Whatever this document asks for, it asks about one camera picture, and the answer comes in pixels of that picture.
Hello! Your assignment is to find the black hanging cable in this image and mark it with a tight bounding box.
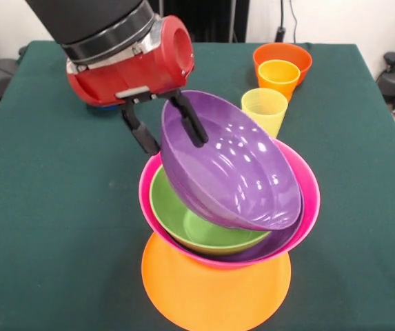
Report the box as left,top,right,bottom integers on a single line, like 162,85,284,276
274,0,298,44

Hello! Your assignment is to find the large pink plastic bowl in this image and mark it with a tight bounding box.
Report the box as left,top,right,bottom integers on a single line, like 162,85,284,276
138,137,321,271

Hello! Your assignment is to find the purple plastic bowl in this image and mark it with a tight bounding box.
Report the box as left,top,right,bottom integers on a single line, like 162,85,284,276
160,90,304,232
214,192,305,262

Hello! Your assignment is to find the light green plastic bowl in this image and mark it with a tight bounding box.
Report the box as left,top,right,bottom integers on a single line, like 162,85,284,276
148,164,272,257

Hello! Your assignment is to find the large orange plastic bowl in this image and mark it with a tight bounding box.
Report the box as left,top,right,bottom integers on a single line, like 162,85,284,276
141,231,292,331

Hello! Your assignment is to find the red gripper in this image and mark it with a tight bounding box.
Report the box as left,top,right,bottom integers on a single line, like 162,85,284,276
65,14,209,156

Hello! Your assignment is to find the yellow plastic cup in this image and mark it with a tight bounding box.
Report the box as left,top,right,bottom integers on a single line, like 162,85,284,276
241,88,289,138

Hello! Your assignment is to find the small red-orange plastic bowl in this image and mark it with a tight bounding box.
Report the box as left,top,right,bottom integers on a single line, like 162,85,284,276
252,42,313,86

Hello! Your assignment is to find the orange plastic cup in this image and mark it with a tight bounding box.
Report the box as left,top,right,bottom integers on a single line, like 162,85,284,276
257,59,301,103

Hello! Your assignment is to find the dark green tablecloth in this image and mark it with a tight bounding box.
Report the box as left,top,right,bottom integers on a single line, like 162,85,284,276
0,40,395,331

